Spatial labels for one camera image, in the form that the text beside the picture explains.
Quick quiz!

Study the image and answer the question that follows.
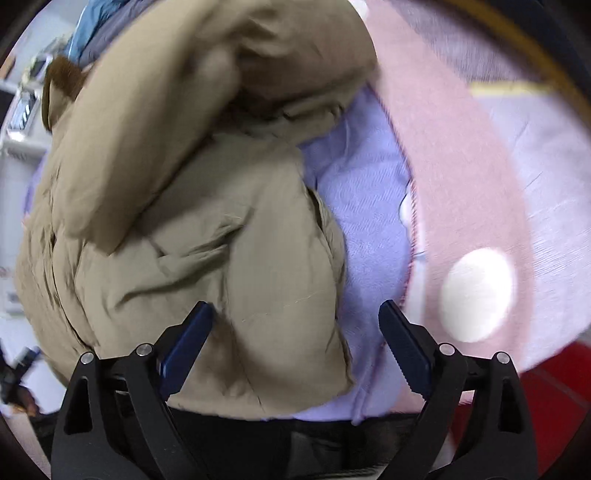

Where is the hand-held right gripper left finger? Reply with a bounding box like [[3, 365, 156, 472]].
[[51, 301, 215, 480]]

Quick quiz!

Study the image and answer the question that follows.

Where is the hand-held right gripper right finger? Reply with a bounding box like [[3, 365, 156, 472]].
[[378, 299, 539, 480]]

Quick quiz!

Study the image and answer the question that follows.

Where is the tan padded jacket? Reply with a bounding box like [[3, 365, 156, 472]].
[[14, 0, 380, 422]]

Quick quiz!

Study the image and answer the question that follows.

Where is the red mat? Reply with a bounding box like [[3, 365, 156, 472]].
[[451, 340, 588, 477]]

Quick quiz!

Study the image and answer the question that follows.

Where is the white shelf unit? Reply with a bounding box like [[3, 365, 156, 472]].
[[0, 46, 52, 149]]

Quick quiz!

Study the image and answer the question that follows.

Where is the dark grey garment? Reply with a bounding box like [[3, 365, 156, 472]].
[[78, 0, 149, 66]]

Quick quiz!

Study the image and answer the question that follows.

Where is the dark blue yellow-trimmed mat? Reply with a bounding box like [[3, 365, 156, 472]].
[[438, 0, 591, 108]]

